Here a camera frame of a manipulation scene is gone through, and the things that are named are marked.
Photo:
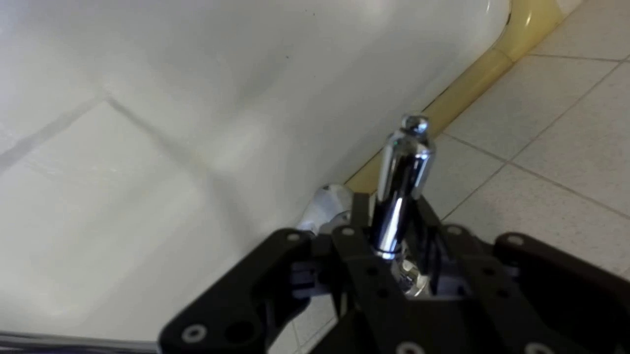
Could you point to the white kitchen sink basin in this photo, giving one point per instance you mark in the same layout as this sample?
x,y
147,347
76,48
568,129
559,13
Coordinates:
x,y
198,131

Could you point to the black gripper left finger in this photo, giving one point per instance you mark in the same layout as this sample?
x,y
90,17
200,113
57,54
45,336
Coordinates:
x,y
263,296

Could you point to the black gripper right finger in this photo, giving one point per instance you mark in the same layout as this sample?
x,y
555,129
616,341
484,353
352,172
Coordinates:
x,y
553,296

